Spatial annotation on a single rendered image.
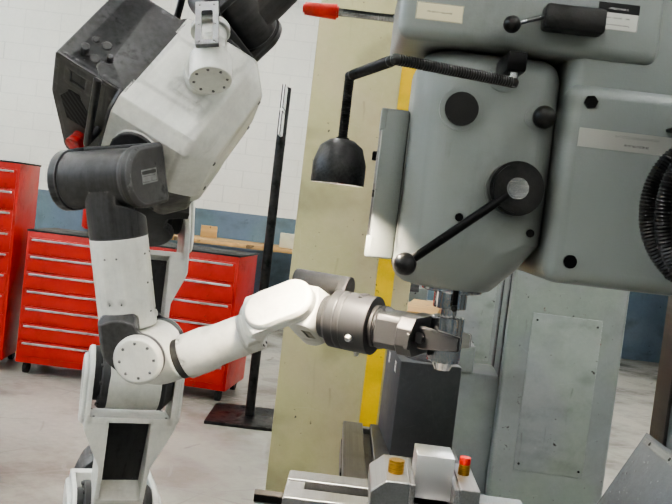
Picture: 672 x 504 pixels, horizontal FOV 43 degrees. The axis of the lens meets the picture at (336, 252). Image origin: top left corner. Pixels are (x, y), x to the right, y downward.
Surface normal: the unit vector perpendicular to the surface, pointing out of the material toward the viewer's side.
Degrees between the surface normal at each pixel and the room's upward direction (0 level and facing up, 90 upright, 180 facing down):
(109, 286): 97
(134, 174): 82
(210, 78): 148
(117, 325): 97
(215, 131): 86
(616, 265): 90
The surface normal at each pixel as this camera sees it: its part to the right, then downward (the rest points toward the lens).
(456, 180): -0.01, 0.05
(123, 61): 0.33, -0.45
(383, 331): -0.43, 0.00
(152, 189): 0.95, -0.02
